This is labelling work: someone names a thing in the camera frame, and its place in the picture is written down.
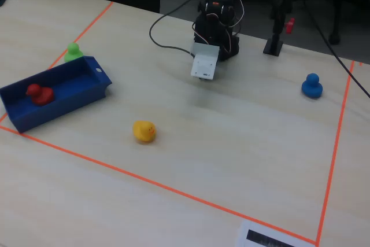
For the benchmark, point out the red rubber duck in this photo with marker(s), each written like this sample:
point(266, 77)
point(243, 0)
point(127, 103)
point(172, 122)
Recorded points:
point(40, 95)

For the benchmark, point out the white paper with black bar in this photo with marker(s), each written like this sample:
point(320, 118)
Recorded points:
point(242, 238)

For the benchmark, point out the black office chair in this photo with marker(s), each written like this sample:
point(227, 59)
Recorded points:
point(335, 12)

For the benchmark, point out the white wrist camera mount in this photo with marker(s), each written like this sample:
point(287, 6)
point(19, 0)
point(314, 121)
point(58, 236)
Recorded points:
point(203, 63)

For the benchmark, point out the black stand with base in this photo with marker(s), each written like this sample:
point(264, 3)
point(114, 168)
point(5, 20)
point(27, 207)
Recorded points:
point(273, 46)

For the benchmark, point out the yellow rubber duck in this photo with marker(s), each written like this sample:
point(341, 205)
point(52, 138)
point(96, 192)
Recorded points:
point(143, 132)

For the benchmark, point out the green rubber duck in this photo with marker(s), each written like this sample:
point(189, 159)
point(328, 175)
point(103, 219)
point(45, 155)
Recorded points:
point(73, 53)

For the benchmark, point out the blue rubber duck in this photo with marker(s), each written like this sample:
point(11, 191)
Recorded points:
point(312, 86)

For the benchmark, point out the blue plastic box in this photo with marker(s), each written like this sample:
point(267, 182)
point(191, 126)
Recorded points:
point(72, 90)

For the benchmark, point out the orange boundary tape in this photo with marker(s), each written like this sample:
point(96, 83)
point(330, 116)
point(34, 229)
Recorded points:
point(173, 190)

